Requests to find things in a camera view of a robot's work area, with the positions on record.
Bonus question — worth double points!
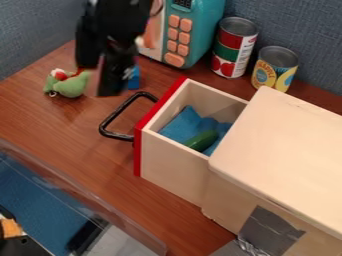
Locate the toy microwave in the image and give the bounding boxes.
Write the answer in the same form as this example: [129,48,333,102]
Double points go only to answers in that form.
[134,0,228,70]

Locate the green toy vegetable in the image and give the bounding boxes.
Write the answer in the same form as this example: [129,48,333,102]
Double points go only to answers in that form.
[180,129,221,152]

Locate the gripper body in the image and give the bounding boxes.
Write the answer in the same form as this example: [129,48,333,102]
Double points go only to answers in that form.
[76,15,149,61]

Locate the yellow can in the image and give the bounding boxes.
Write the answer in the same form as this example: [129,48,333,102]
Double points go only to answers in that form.
[249,45,301,94]

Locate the red and green can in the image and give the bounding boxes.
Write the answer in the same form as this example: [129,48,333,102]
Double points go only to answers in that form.
[209,16,261,80]

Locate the blue cloth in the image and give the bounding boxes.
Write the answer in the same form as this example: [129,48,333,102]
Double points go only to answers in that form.
[157,105,234,158]

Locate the green plush toy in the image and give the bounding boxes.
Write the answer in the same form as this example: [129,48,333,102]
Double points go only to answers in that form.
[42,67,94,99]

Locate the cabinet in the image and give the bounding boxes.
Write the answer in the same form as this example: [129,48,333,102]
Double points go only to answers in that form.
[200,85,342,256]

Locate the blue block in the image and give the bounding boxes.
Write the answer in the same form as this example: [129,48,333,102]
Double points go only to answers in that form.
[126,64,142,91]

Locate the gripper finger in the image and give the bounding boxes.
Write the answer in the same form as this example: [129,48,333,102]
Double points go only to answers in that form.
[96,53,137,98]
[73,39,105,70]

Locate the drawer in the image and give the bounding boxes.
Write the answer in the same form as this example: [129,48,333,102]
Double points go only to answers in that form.
[97,75,250,208]

